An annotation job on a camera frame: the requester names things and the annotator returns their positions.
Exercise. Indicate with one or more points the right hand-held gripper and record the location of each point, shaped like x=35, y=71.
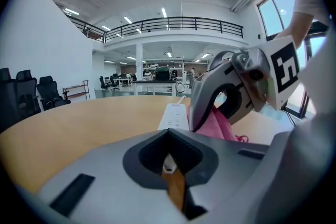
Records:
x=286, y=70

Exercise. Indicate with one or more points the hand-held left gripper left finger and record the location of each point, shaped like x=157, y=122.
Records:
x=105, y=178

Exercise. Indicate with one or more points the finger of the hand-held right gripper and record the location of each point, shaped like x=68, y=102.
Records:
x=202, y=91

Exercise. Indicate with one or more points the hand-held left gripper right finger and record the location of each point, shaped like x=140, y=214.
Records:
x=231, y=173

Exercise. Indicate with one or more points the pink cloth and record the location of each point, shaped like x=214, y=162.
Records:
x=215, y=126

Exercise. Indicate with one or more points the white power strip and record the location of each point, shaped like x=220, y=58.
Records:
x=174, y=115

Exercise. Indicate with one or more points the person's right forearm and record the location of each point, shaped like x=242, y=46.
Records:
x=299, y=26

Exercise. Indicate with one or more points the green machine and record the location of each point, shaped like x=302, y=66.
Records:
x=162, y=73

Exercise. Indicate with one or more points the black top workbench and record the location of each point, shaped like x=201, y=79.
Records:
x=157, y=81

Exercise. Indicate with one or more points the black mezzanine railing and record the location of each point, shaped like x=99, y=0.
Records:
x=195, y=23

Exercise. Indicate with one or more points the white office desk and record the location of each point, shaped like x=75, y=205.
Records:
x=123, y=80

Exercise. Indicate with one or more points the black office chair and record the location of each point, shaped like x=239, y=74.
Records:
x=114, y=84
x=103, y=82
x=27, y=91
x=8, y=97
x=51, y=91

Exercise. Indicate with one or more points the metal shelf rack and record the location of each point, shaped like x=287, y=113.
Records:
x=78, y=92

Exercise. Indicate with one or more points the glass window wall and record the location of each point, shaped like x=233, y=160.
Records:
x=270, y=15

